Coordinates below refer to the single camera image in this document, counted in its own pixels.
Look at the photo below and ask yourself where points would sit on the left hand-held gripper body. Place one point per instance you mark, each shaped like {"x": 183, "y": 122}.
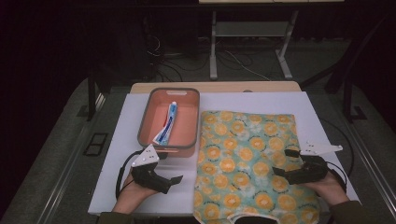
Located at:
{"x": 148, "y": 175}

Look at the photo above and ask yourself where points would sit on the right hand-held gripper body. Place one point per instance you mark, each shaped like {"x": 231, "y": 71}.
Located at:
{"x": 309, "y": 169}

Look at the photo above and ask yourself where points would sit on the blue and white toothpaste tube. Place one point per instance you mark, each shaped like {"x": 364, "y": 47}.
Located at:
{"x": 168, "y": 124}

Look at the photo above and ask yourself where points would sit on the orange basket with grey rim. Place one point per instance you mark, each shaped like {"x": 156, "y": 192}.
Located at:
{"x": 183, "y": 124}

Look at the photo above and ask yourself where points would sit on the orange print cloth bag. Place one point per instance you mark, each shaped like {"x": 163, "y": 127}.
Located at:
{"x": 243, "y": 149}

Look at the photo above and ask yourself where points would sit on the person's left hand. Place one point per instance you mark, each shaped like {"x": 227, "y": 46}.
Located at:
{"x": 134, "y": 193}

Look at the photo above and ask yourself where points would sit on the person's right hand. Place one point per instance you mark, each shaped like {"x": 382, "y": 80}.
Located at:
{"x": 327, "y": 188}

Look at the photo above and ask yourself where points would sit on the white table board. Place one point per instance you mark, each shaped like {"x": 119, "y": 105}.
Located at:
{"x": 130, "y": 124}

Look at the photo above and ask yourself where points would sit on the black floor socket plate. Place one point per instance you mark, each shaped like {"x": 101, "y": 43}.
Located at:
{"x": 95, "y": 143}

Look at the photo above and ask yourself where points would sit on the dark metal stand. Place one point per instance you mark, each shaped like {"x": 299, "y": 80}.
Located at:
{"x": 91, "y": 99}
{"x": 347, "y": 99}

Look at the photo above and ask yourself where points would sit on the aluminium floor rail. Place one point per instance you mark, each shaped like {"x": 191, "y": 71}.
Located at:
{"x": 65, "y": 174}
{"x": 373, "y": 168}

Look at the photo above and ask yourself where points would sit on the white desk with metal frame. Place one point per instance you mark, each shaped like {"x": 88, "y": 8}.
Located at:
{"x": 213, "y": 46}

